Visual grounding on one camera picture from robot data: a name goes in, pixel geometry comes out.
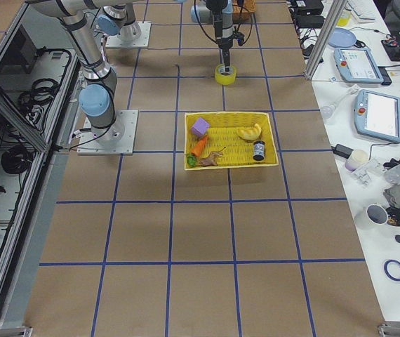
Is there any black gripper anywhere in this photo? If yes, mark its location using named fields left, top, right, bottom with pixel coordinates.
left=213, top=13, right=244, bottom=72

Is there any brown wicker basket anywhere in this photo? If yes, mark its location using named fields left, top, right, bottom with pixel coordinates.
left=232, top=0, right=256, bottom=23

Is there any purple foam cube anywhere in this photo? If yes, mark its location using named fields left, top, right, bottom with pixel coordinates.
left=190, top=117, right=210, bottom=138

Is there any toy croissant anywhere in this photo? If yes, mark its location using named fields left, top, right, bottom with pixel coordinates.
left=236, top=124, right=262, bottom=142

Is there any yellow woven basket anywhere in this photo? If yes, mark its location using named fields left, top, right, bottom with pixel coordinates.
left=184, top=112, right=279, bottom=171

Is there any toy carrot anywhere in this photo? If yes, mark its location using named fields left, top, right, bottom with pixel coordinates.
left=186, top=135, right=209, bottom=167

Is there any brown toy animal figure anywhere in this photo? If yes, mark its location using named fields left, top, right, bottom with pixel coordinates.
left=198, top=147, right=225, bottom=167

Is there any blue plate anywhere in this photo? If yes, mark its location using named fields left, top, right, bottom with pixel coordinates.
left=328, top=27, right=357, bottom=48

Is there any upper teach pendant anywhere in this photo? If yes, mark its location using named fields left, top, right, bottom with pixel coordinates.
left=333, top=48, right=384, bottom=84

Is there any teach pendant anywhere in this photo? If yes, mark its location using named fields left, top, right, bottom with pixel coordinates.
left=354, top=89, right=400, bottom=143
left=333, top=48, right=384, bottom=84

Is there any black power adapter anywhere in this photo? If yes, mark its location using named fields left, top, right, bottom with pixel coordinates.
left=331, top=144, right=354, bottom=159

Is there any lower teach pendant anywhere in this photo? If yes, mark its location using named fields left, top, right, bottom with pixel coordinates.
left=354, top=89, right=400, bottom=143

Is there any white purple jar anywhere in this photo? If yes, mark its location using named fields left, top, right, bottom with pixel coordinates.
left=345, top=149, right=369, bottom=171

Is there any white mug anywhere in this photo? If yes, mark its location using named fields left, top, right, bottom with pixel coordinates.
left=354, top=204, right=389, bottom=230

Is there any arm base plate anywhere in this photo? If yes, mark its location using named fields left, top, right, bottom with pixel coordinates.
left=106, top=21, right=152, bottom=49
left=76, top=110, right=138, bottom=155

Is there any aluminium frame post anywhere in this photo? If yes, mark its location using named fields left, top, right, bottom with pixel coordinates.
left=304, top=0, right=347, bottom=80

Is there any metal control cabinet frame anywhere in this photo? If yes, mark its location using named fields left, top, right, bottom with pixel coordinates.
left=0, top=1, right=78, bottom=326

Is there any blue ring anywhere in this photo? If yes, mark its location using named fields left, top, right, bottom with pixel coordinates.
left=383, top=259, right=400, bottom=282

